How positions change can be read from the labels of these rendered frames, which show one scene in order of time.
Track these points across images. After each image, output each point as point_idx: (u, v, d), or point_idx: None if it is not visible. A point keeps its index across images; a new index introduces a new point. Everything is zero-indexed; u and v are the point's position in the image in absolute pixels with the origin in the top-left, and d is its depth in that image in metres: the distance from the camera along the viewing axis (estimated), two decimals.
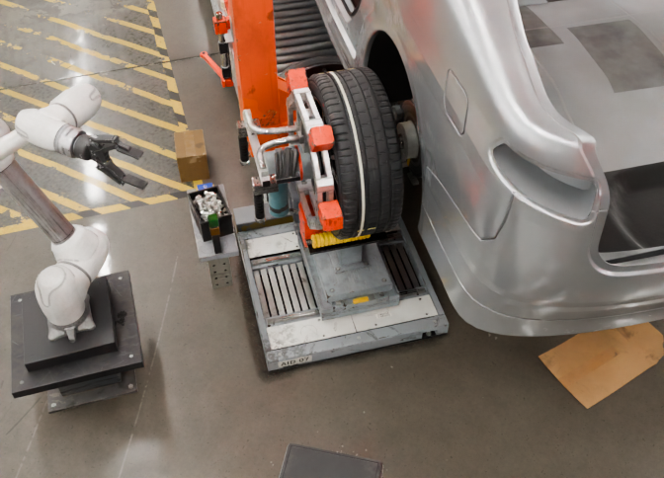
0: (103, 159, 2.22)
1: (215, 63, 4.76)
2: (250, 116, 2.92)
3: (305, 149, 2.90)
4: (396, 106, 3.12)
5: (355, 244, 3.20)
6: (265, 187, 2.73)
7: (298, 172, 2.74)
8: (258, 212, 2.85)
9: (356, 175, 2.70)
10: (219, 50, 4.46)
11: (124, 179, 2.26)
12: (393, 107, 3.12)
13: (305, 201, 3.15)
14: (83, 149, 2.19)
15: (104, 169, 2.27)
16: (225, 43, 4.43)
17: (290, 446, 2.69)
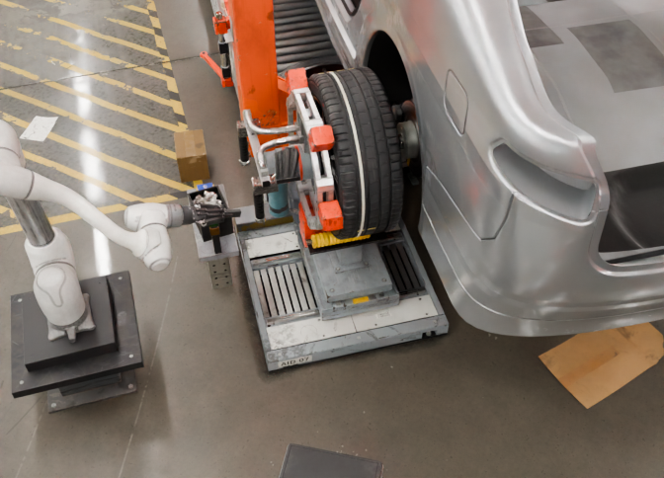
0: (203, 213, 2.93)
1: (215, 63, 4.76)
2: (250, 116, 2.92)
3: (305, 149, 2.90)
4: (396, 106, 3.12)
5: (355, 244, 3.20)
6: (265, 187, 2.73)
7: (298, 172, 2.74)
8: (258, 212, 2.85)
9: (356, 175, 2.70)
10: (219, 50, 4.46)
11: (224, 211, 2.97)
12: (393, 107, 3.12)
13: (305, 201, 3.15)
14: (189, 205, 2.92)
15: (207, 220, 2.91)
16: (225, 43, 4.43)
17: (290, 446, 2.69)
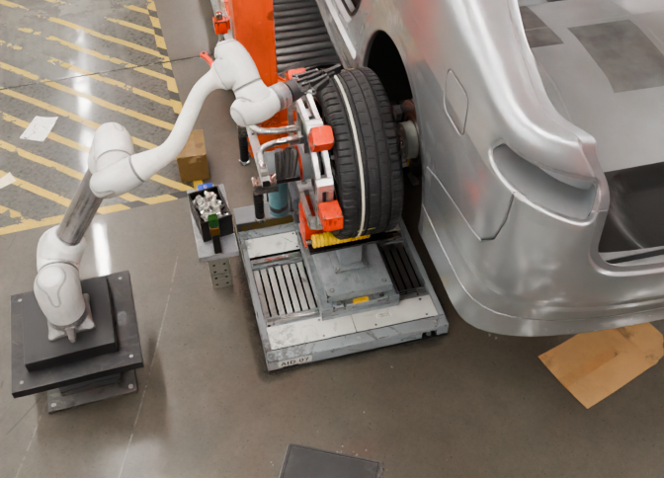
0: None
1: None
2: None
3: (305, 149, 2.90)
4: (396, 106, 3.12)
5: (355, 244, 3.20)
6: (265, 187, 2.73)
7: (298, 172, 2.74)
8: (258, 212, 2.85)
9: (356, 175, 2.70)
10: None
11: None
12: (393, 107, 3.12)
13: (305, 201, 3.15)
14: (298, 99, 2.61)
15: (299, 79, 2.66)
16: None
17: (290, 446, 2.69)
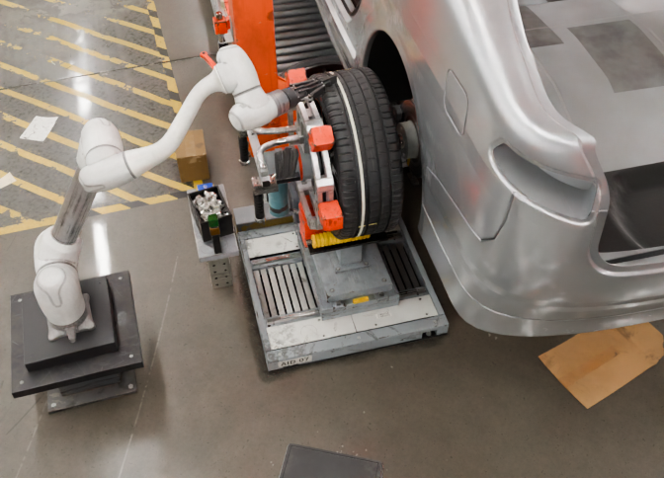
0: None
1: (215, 63, 4.76)
2: None
3: (305, 149, 2.90)
4: (396, 106, 3.12)
5: (355, 244, 3.20)
6: (265, 187, 2.73)
7: (298, 172, 2.74)
8: (258, 212, 2.85)
9: (355, 165, 2.69)
10: None
11: None
12: (393, 107, 3.12)
13: (305, 201, 3.15)
14: (295, 106, 2.69)
15: None
16: (225, 43, 4.43)
17: (290, 446, 2.69)
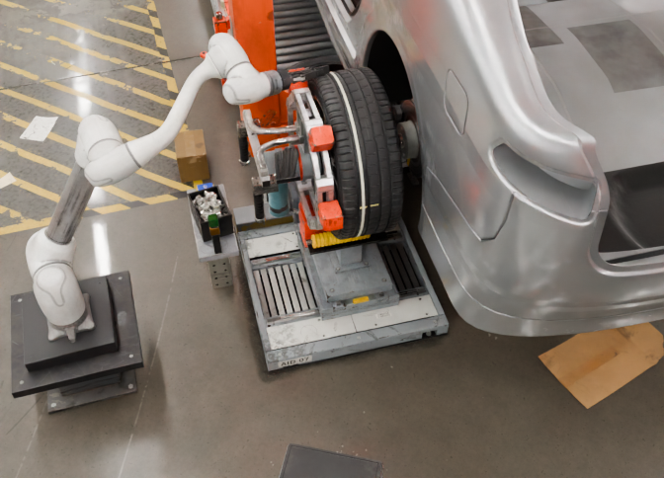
0: None
1: None
2: (250, 116, 2.92)
3: (305, 149, 2.90)
4: (396, 106, 3.12)
5: (355, 244, 3.20)
6: (265, 187, 2.73)
7: (298, 172, 2.74)
8: (258, 212, 2.85)
9: (350, 135, 2.68)
10: None
11: None
12: (393, 107, 3.12)
13: (305, 201, 3.15)
14: (289, 87, 2.76)
15: None
16: None
17: (290, 446, 2.69)
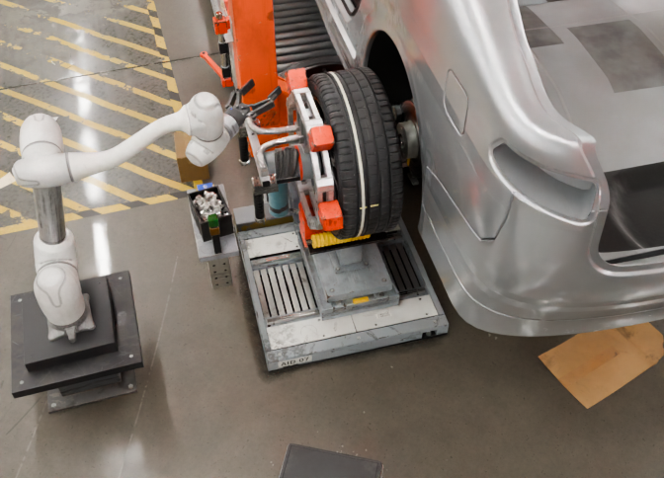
0: None
1: (215, 63, 4.76)
2: (250, 116, 2.92)
3: (305, 149, 2.90)
4: (396, 106, 3.12)
5: (355, 244, 3.20)
6: (265, 187, 2.73)
7: (298, 172, 2.74)
8: (258, 212, 2.85)
9: (350, 135, 2.68)
10: (219, 50, 4.46)
11: (243, 94, 2.80)
12: (393, 107, 3.12)
13: (305, 201, 3.15)
14: (243, 122, 2.71)
15: (232, 106, 2.76)
16: (225, 43, 4.43)
17: (290, 446, 2.69)
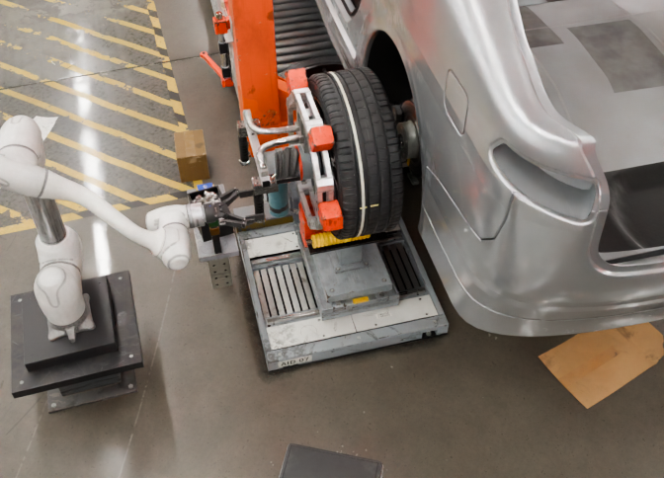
0: None
1: (215, 63, 4.76)
2: (250, 116, 2.92)
3: (305, 149, 2.90)
4: (396, 106, 3.12)
5: (355, 244, 3.20)
6: (265, 187, 2.73)
7: (298, 172, 2.74)
8: (258, 212, 2.85)
9: (350, 135, 2.68)
10: (219, 50, 4.46)
11: (240, 197, 2.88)
12: (393, 107, 3.12)
13: (305, 201, 3.15)
14: (214, 221, 2.81)
15: (221, 200, 2.86)
16: (225, 43, 4.43)
17: (290, 446, 2.69)
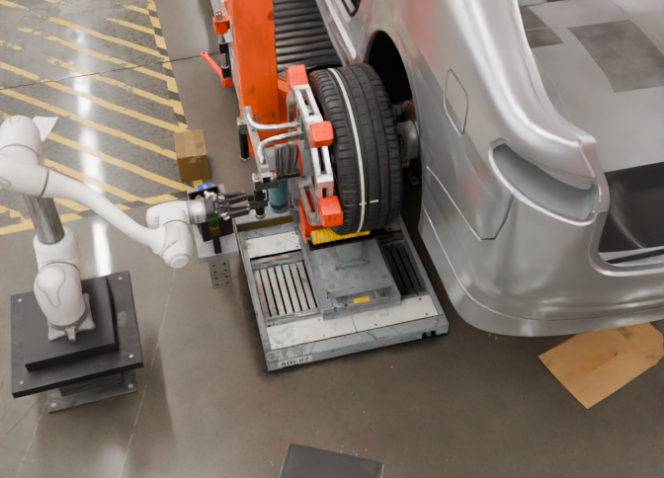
0: None
1: (215, 63, 4.76)
2: (250, 112, 2.93)
3: (305, 145, 2.91)
4: (396, 106, 3.12)
5: (355, 240, 3.22)
6: (265, 183, 2.74)
7: (298, 168, 2.75)
8: (258, 208, 2.86)
9: (350, 131, 2.69)
10: (219, 50, 4.46)
11: (248, 200, 2.87)
12: (393, 107, 3.12)
13: (305, 198, 3.16)
14: (214, 217, 2.83)
15: (225, 199, 2.87)
16: (225, 43, 4.43)
17: (290, 446, 2.69)
